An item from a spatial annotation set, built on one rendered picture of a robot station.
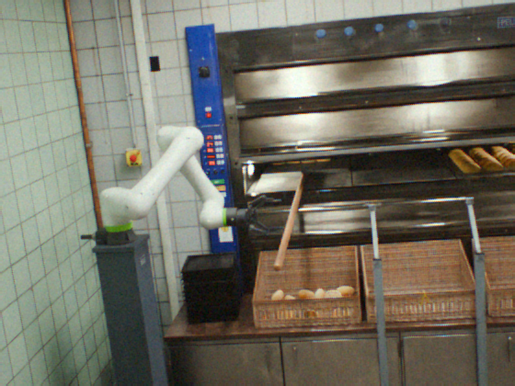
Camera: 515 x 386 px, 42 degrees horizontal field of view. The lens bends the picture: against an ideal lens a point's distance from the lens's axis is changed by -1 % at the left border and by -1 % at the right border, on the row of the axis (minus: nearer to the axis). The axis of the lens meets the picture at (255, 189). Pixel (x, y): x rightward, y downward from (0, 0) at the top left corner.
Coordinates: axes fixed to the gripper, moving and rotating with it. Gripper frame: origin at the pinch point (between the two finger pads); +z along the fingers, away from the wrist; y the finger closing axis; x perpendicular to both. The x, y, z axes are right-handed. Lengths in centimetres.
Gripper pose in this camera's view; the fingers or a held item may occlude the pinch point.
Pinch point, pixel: (280, 214)
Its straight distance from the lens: 333.4
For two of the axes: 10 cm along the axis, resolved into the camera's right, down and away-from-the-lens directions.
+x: -1.3, 2.2, -9.7
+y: 1.0, 9.7, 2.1
